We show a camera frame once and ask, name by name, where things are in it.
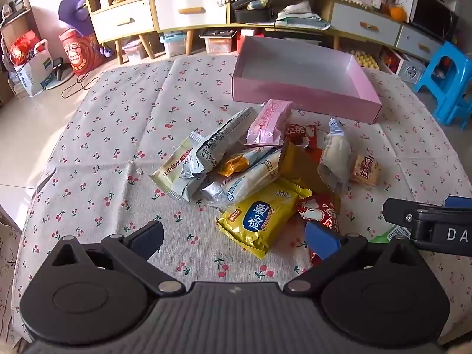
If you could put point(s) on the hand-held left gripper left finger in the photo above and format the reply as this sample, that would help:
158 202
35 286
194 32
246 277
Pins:
149 238

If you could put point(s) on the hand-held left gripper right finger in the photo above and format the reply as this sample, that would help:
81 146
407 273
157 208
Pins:
320 239

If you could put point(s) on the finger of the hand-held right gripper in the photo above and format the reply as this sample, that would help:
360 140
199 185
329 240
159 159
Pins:
459 201
396 212

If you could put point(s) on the green snack packet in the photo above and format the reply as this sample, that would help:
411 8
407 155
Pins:
391 234

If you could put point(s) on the red heart snack packet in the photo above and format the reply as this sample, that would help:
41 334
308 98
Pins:
300 136
320 210

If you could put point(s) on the small tan cracker packet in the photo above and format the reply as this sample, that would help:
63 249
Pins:
365 171

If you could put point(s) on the pale yellow snack packet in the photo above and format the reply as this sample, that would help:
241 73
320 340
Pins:
173 177

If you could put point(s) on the yellow blue biscuit packet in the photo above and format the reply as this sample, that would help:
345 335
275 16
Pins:
258 217

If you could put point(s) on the mustard brown snack packet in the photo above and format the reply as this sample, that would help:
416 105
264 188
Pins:
298 169

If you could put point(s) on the clear white bread packet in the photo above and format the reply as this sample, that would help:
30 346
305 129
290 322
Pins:
335 155

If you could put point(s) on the pink snack packet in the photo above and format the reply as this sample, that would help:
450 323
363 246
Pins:
269 121

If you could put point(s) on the silver grey snack packet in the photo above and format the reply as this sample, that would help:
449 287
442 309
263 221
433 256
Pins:
225 132

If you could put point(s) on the pink cardboard box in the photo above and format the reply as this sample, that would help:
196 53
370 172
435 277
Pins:
295 59

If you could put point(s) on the cherry print tablecloth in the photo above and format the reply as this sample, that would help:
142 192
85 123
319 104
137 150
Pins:
110 136

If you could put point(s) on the white printed crate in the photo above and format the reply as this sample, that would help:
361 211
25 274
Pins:
413 70

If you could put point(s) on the blue plastic stool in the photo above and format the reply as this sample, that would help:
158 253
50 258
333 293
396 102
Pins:
446 62

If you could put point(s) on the red printed carton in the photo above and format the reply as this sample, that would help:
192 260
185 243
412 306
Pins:
389 62

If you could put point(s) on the yellow egg tray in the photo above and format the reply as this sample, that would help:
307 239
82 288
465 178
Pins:
367 59

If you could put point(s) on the grey drawer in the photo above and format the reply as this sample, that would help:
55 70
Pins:
409 40
350 20

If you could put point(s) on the round white stand base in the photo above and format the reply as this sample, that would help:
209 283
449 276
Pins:
64 79

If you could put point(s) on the black microwave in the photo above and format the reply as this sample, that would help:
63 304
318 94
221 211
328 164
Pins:
433 18

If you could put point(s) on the small clear storage box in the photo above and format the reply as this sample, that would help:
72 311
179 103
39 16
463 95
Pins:
134 51

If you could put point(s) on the wooden tv cabinet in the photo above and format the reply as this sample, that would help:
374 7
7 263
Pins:
146 46

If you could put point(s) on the clear box with blue lid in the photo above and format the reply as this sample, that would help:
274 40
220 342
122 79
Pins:
173 46

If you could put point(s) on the orange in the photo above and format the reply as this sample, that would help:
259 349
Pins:
398 14

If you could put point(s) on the red printed bag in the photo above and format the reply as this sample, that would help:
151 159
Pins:
79 53

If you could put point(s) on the white shopping bag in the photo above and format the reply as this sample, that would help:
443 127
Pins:
35 75

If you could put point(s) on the clear box with black lid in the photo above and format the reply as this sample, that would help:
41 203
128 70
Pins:
217 42

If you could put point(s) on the white drawer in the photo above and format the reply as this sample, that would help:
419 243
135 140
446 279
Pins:
173 14
110 25

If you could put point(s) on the pile of folded bags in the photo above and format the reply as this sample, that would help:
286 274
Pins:
300 14

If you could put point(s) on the red gift bag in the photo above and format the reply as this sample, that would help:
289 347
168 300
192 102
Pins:
24 48

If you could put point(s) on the black case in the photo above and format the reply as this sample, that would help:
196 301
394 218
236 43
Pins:
250 16

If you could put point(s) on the dark wooden shelf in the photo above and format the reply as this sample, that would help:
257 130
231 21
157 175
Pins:
14 18

